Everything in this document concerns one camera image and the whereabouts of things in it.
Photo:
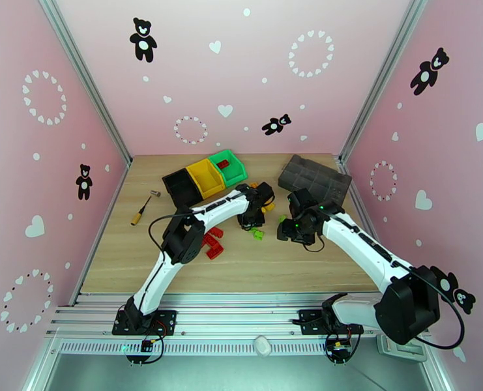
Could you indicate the grey plastic clip holder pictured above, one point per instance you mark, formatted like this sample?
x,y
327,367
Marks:
x,y
412,355

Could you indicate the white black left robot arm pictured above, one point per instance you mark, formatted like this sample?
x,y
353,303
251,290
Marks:
x,y
216,206

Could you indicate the aluminium rail base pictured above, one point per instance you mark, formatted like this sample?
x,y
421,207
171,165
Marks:
x,y
233,316

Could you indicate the dark compartment organizer tray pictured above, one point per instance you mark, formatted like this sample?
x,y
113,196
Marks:
x,y
318,178

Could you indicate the slotted metal strip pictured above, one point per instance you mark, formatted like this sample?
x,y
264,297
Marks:
x,y
208,348

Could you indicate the small black circuit board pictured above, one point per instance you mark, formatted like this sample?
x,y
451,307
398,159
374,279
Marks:
x,y
338,346
146,345

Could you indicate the black teddy bear sticker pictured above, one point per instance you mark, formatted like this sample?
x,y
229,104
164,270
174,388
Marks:
x,y
465,301

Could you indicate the black plastic bin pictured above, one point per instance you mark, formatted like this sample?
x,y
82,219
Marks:
x,y
180,184

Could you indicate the white round plastic knob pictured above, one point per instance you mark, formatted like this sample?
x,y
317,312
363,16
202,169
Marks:
x,y
262,346

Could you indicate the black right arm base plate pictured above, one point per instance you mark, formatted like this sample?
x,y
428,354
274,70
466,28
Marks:
x,y
310,320

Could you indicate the green plastic bin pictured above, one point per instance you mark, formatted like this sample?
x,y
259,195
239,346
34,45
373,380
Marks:
x,y
235,172

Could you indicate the aluminium frame post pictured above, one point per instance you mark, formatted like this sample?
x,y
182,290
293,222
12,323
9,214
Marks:
x,y
85,76
381,76

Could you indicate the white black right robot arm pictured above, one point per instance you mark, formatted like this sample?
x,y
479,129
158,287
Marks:
x,y
359,235

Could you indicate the yellow plastic bin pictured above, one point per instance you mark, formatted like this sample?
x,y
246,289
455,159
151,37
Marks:
x,y
206,176

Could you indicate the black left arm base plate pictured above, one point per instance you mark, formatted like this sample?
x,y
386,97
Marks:
x,y
166,320

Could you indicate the green lego brick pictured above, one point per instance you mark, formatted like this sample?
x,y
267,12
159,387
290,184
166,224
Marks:
x,y
258,234
282,218

